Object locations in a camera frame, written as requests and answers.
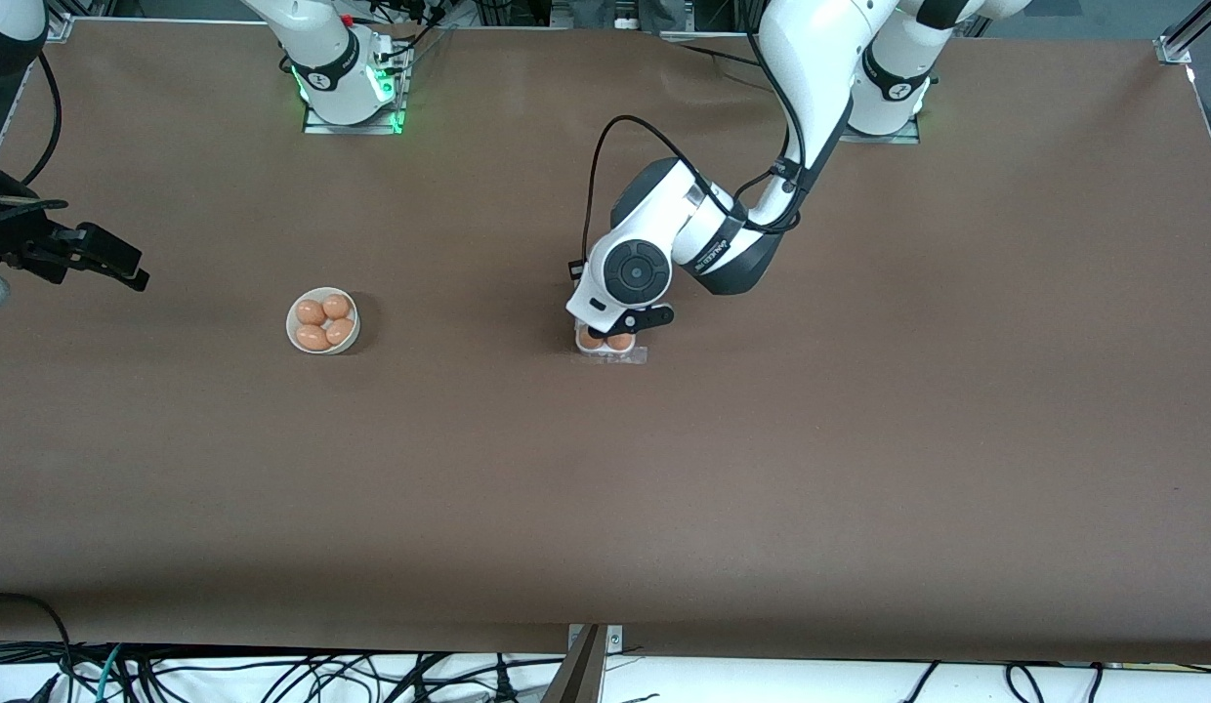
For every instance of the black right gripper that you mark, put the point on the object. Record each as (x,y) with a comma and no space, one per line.
(21,242)

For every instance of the brown egg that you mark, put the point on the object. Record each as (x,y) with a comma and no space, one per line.
(313,338)
(311,312)
(619,342)
(336,306)
(591,342)
(340,331)

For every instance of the clear plastic egg carton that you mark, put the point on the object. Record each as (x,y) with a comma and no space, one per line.
(625,356)

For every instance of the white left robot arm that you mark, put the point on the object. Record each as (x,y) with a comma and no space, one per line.
(811,59)

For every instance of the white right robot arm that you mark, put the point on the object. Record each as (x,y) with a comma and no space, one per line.
(327,59)

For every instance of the white round bowl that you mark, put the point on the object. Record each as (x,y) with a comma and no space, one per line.
(292,326)

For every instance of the brown table cover sheet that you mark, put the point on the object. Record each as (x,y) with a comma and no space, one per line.
(605,488)

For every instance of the dark metal beam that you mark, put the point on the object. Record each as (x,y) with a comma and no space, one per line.
(578,674)

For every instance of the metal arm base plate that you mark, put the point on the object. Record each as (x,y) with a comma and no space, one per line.
(908,133)
(317,125)

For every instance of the small metal table bracket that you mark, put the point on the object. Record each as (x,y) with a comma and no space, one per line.
(615,637)

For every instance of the aluminium frame profile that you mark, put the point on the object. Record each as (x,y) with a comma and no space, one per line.
(1187,34)

